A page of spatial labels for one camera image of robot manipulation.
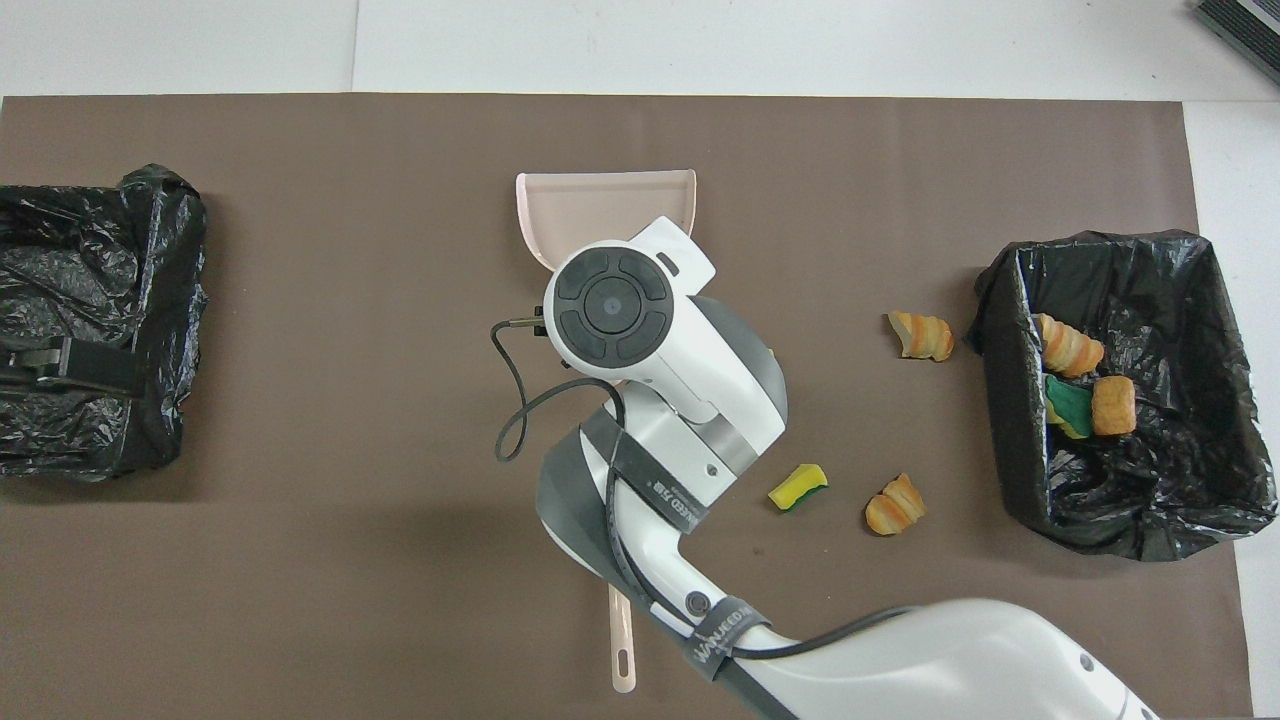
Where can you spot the croissant piece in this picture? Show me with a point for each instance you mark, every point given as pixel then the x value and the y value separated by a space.
pixel 1068 345
pixel 895 505
pixel 922 337

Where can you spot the small yellow green sponge piece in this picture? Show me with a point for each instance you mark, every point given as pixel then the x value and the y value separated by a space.
pixel 797 488

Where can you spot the brown bread roll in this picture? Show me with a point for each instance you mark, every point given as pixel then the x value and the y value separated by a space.
pixel 1113 405

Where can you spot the grey ribbed device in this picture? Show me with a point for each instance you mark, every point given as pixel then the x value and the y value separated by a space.
pixel 1240 28

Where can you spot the beige hand brush black bristles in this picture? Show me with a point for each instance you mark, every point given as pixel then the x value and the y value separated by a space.
pixel 624 645

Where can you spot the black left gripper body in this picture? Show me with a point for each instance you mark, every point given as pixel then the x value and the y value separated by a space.
pixel 95 370

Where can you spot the pink plastic dustpan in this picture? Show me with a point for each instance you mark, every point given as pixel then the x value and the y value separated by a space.
pixel 600 210

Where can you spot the bin with black bag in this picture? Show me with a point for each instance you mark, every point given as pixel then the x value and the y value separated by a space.
pixel 1150 480
pixel 80 260

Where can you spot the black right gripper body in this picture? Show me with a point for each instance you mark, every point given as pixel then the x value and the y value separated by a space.
pixel 541 320

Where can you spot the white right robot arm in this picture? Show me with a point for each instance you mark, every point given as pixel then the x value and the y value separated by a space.
pixel 680 350

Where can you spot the brown table mat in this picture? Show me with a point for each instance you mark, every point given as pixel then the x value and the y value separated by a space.
pixel 350 200

